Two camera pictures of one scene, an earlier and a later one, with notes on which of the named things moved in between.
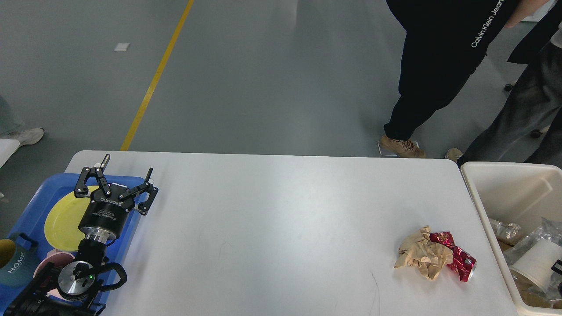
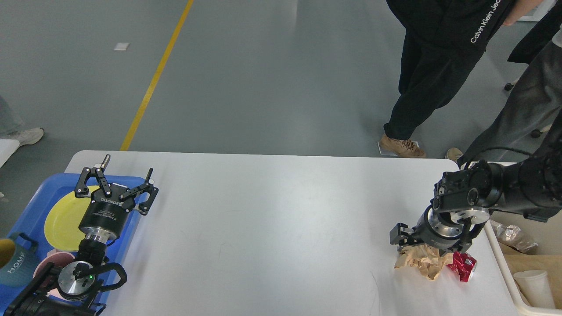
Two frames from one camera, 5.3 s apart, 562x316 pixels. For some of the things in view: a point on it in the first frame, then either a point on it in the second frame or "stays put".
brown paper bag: [522, 284] → [517, 262]
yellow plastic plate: [62, 221] stays put
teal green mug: [20, 269] stays put
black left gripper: [105, 216] stays put
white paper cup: [536, 265] → [534, 286]
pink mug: [59, 259] stays put
